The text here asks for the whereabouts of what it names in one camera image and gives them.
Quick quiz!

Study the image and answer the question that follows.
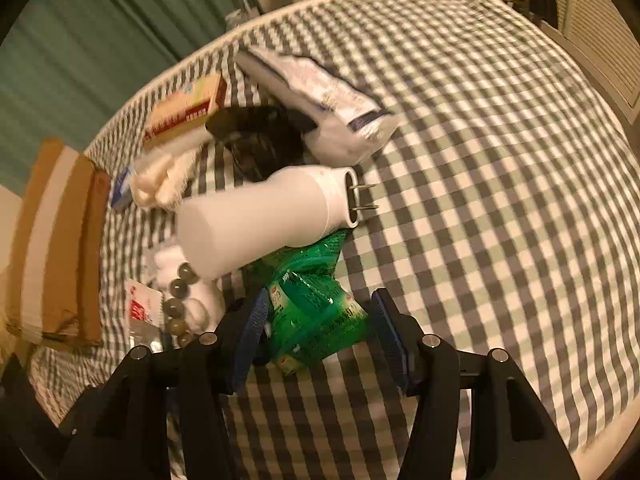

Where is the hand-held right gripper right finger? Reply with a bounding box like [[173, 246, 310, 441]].
[[371, 287, 582, 480]]

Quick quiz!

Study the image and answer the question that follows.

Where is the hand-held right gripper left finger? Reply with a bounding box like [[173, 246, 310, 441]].
[[59, 287, 273, 480]]

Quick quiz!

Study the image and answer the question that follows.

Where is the green snack packet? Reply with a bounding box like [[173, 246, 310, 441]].
[[242, 230, 371, 378]]

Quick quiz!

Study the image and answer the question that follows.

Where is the white cotton ball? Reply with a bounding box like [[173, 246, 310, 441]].
[[186, 280, 226, 335], [152, 242, 187, 281]]

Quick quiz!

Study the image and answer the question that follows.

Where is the silver blister pack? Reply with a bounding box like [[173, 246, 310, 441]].
[[129, 325, 167, 357]]

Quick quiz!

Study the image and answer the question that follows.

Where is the white plastic bottle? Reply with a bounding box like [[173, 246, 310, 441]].
[[176, 165, 378, 281]]

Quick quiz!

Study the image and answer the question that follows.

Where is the red and white sachet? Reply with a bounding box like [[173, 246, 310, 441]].
[[125, 280, 163, 333]]

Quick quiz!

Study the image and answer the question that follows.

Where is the grey checked bed sheet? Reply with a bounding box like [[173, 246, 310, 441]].
[[27, 0, 640, 480]]

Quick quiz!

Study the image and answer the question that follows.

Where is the white plastic tube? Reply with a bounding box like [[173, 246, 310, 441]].
[[159, 131, 208, 207]]

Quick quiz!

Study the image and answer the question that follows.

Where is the black pouch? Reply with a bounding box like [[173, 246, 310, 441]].
[[206, 105, 318, 181]]

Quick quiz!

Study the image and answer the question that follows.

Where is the blue tissue pack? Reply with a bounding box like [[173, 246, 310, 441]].
[[110, 165, 138, 211]]

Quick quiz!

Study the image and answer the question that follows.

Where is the brown cardboard carton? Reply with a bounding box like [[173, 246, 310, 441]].
[[5, 137, 112, 351]]

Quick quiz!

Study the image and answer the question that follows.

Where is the red and yellow cardboard box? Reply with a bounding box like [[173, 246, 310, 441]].
[[142, 72, 228, 151]]

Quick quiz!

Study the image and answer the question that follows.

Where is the white and blue plastic package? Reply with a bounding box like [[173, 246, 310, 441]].
[[235, 46, 401, 166]]

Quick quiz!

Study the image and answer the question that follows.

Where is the green curtain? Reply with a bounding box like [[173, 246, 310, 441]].
[[0, 0, 261, 181]]

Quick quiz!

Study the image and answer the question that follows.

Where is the white louvred wardrobe door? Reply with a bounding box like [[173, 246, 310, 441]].
[[545, 0, 640, 126]]

